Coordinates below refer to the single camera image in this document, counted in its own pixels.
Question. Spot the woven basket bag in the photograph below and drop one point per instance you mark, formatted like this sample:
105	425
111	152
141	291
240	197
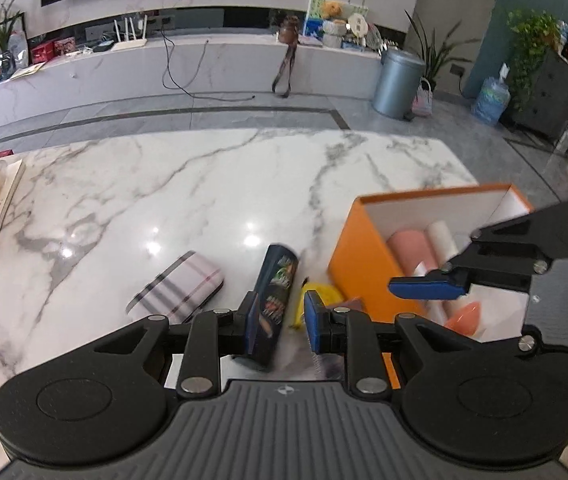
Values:
422	100

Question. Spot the yellow plastic object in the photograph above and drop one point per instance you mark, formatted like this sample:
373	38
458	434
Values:
321	295

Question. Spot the dark printed tube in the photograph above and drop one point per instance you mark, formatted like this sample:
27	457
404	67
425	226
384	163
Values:
279	280

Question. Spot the printed picture card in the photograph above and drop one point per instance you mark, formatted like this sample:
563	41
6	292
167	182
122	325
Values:
351	10

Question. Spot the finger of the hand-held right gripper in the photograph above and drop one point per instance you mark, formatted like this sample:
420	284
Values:
426	286

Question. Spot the marble television bench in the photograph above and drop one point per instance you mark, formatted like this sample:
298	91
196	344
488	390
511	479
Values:
114	80

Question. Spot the snake plant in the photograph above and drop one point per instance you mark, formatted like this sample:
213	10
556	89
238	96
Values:
436	55

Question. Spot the orange cardboard box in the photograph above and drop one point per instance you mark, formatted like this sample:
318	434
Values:
358	260

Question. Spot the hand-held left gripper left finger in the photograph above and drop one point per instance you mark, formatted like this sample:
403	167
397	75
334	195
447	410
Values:
251	325

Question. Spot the pink bottle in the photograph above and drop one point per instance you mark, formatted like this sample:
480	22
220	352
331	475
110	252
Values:
411	250

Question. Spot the grey pedal trash can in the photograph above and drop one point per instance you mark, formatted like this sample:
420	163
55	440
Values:
396	85

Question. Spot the green pothos plant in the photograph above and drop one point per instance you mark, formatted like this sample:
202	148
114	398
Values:
533	40

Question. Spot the dark grey cabinet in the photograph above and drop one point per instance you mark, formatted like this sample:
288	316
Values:
546	100

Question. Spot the coral pink plastic object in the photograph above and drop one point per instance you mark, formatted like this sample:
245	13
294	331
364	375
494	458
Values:
463	319

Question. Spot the blue water jug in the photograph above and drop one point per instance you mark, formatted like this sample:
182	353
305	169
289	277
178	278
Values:
491	100

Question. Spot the white tube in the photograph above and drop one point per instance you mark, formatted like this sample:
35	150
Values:
441	237

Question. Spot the plaid glasses case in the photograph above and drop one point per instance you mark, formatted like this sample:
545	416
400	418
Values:
179	285

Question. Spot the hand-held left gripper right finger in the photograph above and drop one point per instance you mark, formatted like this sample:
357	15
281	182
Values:
315	325

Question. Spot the red box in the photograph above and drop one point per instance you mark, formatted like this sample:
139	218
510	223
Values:
42	53
64	47

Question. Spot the white plastic bag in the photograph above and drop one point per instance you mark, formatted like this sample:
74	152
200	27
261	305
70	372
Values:
19	50

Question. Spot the white router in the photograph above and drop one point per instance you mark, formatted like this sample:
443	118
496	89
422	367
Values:
130	44

